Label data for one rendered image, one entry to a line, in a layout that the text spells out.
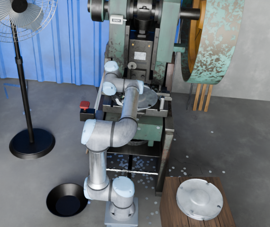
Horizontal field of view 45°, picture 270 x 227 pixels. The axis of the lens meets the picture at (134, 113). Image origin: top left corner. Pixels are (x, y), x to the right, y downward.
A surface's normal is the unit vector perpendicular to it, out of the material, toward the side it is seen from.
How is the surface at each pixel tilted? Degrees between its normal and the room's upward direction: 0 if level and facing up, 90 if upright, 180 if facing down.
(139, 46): 90
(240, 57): 90
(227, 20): 73
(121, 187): 7
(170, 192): 0
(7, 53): 90
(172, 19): 90
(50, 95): 0
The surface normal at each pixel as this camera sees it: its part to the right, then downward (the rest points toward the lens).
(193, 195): 0.07, -0.79
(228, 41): -0.04, 0.55
